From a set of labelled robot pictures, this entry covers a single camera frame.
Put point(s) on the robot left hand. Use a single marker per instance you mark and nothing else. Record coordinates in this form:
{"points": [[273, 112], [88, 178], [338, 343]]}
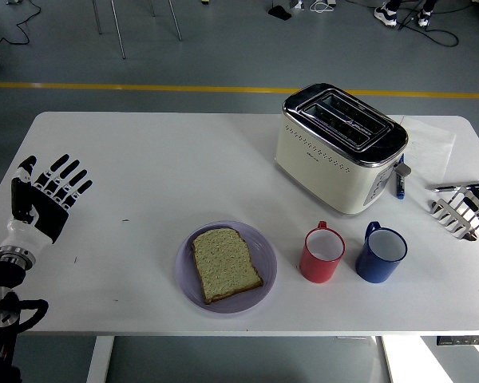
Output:
{"points": [[48, 215]]}

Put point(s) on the brown bread slice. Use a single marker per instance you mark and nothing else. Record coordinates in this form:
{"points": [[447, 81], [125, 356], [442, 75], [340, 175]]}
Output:
{"points": [[225, 265]]}

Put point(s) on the purple plate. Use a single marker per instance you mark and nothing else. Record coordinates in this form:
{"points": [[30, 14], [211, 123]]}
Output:
{"points": [[263, 247]]}

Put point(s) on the silver metal toast rack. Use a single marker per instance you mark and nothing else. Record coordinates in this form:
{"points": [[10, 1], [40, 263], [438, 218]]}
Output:
{"points": [[443, 211]]}

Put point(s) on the black and silver pen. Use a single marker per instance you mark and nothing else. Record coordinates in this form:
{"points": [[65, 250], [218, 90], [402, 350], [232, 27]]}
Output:
{"points": [[443, 187]]}

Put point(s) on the black table control panel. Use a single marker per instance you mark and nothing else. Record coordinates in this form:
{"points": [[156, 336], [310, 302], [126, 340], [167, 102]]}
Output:
{"points": [[463, 341]]}

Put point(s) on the blue marker pen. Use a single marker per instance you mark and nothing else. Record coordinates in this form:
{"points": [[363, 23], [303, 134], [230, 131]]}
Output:
{"points": [[400, 187]]}

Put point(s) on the white paper sheet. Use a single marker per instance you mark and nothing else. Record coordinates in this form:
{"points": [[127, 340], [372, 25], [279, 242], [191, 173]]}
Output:
{"points": [[431, 143]]}

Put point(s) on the blue mug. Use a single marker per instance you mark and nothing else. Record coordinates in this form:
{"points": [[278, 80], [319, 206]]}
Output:
{"points": [[375, 271]]}

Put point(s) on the white table leg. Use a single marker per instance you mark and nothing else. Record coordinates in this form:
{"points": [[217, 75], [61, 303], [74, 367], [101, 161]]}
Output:
{"points": [[100, 359], [387, 359]]}

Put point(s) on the red mug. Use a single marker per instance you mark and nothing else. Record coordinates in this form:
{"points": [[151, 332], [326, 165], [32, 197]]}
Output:
{"points": [[315, 269]]}

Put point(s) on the cream and chrome toaster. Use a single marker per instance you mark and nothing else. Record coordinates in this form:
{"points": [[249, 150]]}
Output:
{"points": [[323, 175]]}

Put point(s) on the metal-legged chair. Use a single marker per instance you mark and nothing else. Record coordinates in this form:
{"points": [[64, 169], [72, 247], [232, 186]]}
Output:
{"points": [[117, 30]]}

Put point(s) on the person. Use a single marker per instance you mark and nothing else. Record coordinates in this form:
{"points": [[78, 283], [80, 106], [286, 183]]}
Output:
{"points": [[385, 16]]}

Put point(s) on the small grey white device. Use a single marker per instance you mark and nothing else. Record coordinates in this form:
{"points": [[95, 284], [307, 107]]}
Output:
{"points": [[296, 4]]}

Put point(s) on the black foot pedal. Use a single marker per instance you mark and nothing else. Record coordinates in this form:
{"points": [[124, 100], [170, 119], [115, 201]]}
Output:
{"points": [[281, 13]]}

